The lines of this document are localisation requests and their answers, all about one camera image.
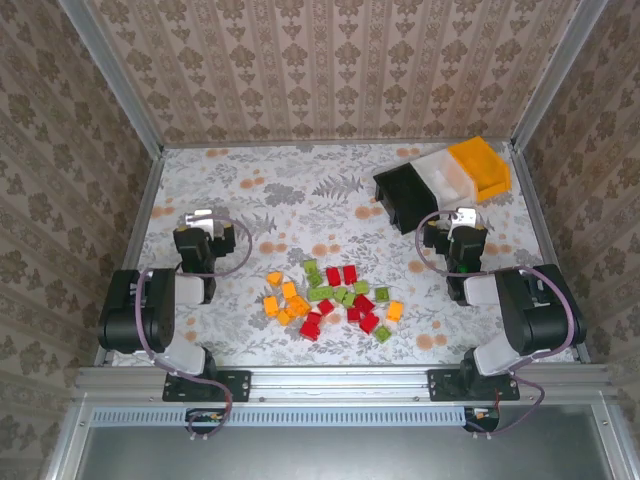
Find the orange plastic bin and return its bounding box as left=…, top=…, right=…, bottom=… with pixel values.
left=447, top=135, right=514, bottom=204

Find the grey metal panel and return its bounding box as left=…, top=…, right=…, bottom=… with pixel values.
left=49, top=402, right=626, bottom=480

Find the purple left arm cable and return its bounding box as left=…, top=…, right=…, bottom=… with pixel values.
left=134, top=215, right=254, bottom=441

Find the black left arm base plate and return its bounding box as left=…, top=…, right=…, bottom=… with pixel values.
left=162, top=369, right=251, bottom=404

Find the aluminium frame post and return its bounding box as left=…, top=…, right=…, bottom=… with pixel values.
left=58, top=0, right=165, bottom=157
left=509, top=0, right=610, bottom=151

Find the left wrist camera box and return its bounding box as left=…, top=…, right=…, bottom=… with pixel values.
left=183, top=208, right=217, bottom=230

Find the aluminium side rail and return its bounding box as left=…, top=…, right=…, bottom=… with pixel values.
left=509, top=144, right=595, bottom=365
left=92, top=147, right=166, bottom=369

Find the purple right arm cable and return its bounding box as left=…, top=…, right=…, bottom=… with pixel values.
left=416, top=210, right=587, bottom=441

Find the aluminium mounting rail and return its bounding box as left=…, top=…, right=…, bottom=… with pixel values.
left=77, top=364, right=614, bottom=401

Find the black plastic bin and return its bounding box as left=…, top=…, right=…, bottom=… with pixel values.
left=373, top=162, right=444, bottom=236

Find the white plastic bin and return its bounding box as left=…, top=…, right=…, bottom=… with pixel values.
left=409, top=148, right=479, bottom=211

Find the slotted grey cable duct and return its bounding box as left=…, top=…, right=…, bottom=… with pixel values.
left=92, top=405, right=501, bottom=427

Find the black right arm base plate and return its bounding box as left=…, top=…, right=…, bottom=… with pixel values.
left=428, top=368, right=521, bottom=404

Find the floral table cover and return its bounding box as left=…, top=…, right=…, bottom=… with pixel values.
left=112, top=140, right=581, bottom=367

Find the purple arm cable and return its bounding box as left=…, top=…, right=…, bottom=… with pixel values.
left=134, top=215, right=254, bottom=441
left=416, top=210, right=587, bottom=441

